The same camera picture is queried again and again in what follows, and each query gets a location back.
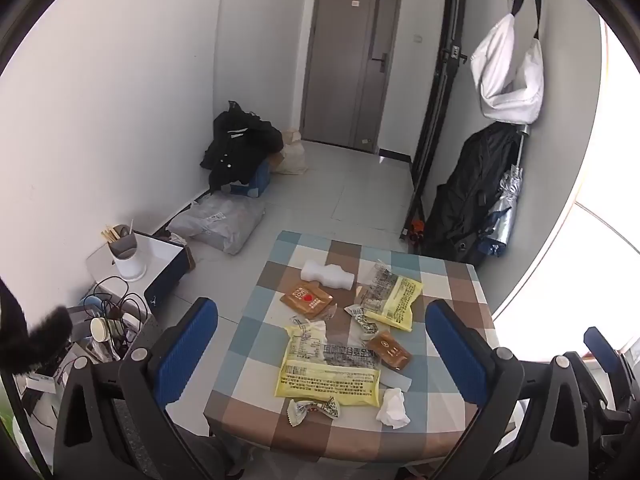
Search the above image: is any black door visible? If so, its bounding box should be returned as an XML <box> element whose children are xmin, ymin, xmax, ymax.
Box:
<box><xmin>400</xmin><ymin>0</ymin><xmax>471</xmax><ymax>241</ymax></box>

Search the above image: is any black orange stand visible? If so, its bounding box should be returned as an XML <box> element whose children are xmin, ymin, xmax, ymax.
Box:
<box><xmin>400</xmin><ymin>217</ymin><xmax>427</xmax><ymax>251</ymax></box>

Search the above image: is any beige paper bag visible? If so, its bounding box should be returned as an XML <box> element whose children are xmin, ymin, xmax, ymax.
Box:
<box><xmin>272</xmin><ymin>129</ymin><xmax>310</xmax><ymax>177</ymax></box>

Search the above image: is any grey door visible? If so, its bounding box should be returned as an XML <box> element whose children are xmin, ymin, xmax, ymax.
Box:
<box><xmin>299</xmin><ymin>0</ymin><xmax>405</xmax><ymax>155</ymax></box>

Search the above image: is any grey plastic bag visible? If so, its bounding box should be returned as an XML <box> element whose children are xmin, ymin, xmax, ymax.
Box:
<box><xmin>166</xmin><ymin>194</ymin><xmax>267</xmax><ymax>257</ymax></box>

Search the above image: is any brown packet with white emblem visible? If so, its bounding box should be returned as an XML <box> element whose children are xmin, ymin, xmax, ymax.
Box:
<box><xmin>371</xmin><ymin>329</ymin><xmax>414</xmax><ymax>372</ymax></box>

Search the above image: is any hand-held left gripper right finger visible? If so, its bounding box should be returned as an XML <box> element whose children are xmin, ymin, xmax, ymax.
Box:
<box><xmin>425</xmin><ymin>299</ymin><xmax>593</xmax><ymax>480</ymax></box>

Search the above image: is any table with checked tablecloth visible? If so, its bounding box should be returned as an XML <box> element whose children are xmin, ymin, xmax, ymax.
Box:
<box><xmin>202</xmin><ymin>230</ymin><xmax>503</xmax><ymax>466</ymax></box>

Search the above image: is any large yellow printed wrapper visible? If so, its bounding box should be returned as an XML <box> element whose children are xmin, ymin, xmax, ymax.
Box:
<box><xmin>273</xmin><ymin>319</ymin><xmax>382</xmax><ymax>407</ymax></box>

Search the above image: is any white tissue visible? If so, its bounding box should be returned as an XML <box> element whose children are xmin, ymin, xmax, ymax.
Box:
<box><xmin>375</xmin><ymin>388</ymin><xmax>412</xmax><ymax>431</ymax></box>

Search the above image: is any black hanging jacket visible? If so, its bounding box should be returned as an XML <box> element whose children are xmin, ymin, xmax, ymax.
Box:
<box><xmin>422</xmin><ymin>122</ymin><xmax>523</xmax><ymax>268</ymax></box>

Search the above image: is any tangle of cables and cups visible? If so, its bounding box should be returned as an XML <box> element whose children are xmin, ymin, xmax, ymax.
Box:
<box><xmin>77</xmin><ymin>280</ymin><xmax>153</xmax><ymax>366</ymax></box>

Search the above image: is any small black white candy wrapper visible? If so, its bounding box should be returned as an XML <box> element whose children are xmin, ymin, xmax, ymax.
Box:
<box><xmin>344</xmin><ymin>304</ymin><xmax>380</xmax><ymax>336</ymax></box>

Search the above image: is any white chopstick holder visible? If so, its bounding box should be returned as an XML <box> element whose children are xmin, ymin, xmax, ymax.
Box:
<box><xmin>101</xmin><ymin>219</ymin><xmax>149</xmax><ymax>282</ymax></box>

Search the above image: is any white hanging bag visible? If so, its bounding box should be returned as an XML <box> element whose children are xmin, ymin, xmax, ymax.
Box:
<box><xmin>470</xmin><ymin>11</ymin><xmax>546</xmax><ymax>125</ymax></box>

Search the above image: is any blue box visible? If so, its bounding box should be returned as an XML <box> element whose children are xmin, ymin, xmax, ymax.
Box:
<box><xmin>229</xmin><ymin>160</ymin><xmax>272</xmax><ymax>199</ymax></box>

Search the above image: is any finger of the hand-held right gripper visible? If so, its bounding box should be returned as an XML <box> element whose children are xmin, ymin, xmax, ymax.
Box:
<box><xmin>582</xmin><ymin>326</ymin><xmax>632</xmax><ymax>401</ymax></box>

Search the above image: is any white red candy wrapper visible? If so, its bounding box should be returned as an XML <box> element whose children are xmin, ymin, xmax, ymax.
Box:
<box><xmin>286</xmin><ymin>395</ymin><xmax>342</xmax><ymax>429</ymax></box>

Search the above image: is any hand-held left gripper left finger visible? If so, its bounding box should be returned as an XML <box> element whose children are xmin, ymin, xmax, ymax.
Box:
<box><xmin>52</xmin><ymin>297</ymin><xmax>241</xmax><ymax>480</ymax></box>

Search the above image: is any frosted sliding door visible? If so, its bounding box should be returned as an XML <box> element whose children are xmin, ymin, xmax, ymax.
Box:
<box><xmin>492</xmin><ymin>15</ymin><xmax>640</xmax><ymax>361</ymax></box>

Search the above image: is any silver folded umbrella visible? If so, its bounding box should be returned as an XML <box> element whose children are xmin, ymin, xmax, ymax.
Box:
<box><xmin>477</xmin><ymin>127</ymin><xmax>532</xmax><ymax>260</ymax></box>

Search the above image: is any black clothes pile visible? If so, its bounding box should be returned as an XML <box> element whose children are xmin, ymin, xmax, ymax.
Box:
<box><xmin>199</xmin><ymin>101</ymin><xmax>285</xmax><ymax>193</ymax></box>

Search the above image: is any clear plastic wrapper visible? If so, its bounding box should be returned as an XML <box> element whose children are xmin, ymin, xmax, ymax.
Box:
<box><xmin>291</xmin><ymin>304</ymin><xmax>341</xmax><ymax>333</ymax></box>

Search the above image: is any white foam piece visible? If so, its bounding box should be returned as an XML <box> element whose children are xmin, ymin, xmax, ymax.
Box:
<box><xmin>300</xmin><ymin>259</ymin><xmax>359</xmax><ymax>292</ymax></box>

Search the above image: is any small yellow printed wrapper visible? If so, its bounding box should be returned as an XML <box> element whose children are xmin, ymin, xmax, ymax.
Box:
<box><xmin>354</xmin><ymin>259</ymin><xmax>425</xmax><ymax>332</ymax></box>

